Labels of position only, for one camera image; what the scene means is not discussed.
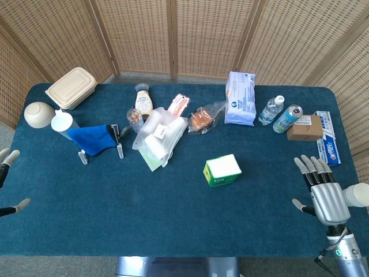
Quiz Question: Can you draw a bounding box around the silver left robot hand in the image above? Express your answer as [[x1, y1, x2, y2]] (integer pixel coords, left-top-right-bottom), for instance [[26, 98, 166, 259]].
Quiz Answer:
[[0, 148, 31, 219]]

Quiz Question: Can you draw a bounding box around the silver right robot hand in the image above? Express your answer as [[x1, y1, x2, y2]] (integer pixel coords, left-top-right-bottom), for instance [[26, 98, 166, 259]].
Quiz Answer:
[[292, 154, 351, 226]]

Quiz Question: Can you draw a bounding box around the green tissue pack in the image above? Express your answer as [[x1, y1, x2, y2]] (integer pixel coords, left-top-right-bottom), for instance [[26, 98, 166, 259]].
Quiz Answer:
[[202, 154, 242, 188]]

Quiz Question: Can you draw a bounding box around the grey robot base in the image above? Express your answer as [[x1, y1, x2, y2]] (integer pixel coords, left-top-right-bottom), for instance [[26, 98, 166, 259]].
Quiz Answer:
[[114, 256, 240, 277]]

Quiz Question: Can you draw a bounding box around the bread in clear bag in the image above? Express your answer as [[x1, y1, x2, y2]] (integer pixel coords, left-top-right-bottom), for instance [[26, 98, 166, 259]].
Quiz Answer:
[[187, 100, 227, 135]]

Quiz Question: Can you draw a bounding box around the white paper cup stack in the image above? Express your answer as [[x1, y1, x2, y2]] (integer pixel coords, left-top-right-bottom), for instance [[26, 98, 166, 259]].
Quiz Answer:
[[341, 182, 369, 208]]

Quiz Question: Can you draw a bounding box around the blue white toothpaste box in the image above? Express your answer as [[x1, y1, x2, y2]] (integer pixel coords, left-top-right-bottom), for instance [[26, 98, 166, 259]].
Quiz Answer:
[[315, 110, 342, 167]]

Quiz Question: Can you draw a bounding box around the beige bowl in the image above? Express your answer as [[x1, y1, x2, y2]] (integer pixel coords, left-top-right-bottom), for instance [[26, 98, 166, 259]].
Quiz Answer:
[[24, 101, 56, 129]]

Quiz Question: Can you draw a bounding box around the white squeeze bottle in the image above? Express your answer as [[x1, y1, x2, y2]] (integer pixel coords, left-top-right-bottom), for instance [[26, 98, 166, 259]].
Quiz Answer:
[[51, 108, 83, 141]]

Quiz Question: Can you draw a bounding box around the brown cardboard box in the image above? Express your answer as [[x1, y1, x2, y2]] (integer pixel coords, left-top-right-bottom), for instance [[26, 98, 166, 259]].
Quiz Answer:
[[286, 114, 324, 142]]

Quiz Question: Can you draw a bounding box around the blue cloth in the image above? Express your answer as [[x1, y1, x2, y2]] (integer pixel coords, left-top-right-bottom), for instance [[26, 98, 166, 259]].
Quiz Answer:
[[67, 124, 116, 157]]

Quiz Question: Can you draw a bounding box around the light blue drink can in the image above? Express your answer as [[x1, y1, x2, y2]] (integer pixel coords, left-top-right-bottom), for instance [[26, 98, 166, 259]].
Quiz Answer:
[[272, 104, 304, 134]]

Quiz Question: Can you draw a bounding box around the beige lidded lunch box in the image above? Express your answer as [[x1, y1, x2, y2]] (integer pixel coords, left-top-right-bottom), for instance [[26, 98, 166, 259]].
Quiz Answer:
[[45, 67, 98, 110]]

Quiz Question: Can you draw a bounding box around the clear water bottle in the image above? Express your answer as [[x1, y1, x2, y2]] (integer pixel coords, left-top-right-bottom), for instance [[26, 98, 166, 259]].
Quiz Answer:
[[258, 95, 286, 126]]

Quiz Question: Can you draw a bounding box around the blue white wipes pack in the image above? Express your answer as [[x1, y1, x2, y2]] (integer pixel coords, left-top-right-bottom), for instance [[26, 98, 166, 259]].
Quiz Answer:
[[224, 70, 257, 127]]

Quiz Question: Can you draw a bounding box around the clear snack cup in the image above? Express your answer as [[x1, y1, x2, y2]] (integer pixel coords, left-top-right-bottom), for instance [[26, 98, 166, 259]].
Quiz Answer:
[[126, 108, 144, 134]]

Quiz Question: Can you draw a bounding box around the dark blue tablecloth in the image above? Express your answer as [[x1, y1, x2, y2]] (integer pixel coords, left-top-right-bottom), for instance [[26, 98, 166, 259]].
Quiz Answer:
[[0, 83, 362, 258]]

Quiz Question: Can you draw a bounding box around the mayonnaise bottle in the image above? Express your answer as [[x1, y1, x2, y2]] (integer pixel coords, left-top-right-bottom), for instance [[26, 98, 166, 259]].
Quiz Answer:
[[134, 83, 154, 119]]

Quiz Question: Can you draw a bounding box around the translucent bag with white contents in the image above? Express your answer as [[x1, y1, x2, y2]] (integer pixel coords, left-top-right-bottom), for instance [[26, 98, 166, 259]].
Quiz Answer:
[[131, 106, 189, 168]]

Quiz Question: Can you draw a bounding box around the pink packaged snack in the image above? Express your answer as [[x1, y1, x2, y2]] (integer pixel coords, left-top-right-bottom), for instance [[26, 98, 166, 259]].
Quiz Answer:
[[167, 92, 191, 118]]

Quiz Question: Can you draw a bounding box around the wicker folding screen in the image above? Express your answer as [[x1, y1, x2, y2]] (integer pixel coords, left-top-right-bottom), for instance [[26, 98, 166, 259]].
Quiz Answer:
[[0, 0, 369, 185]]

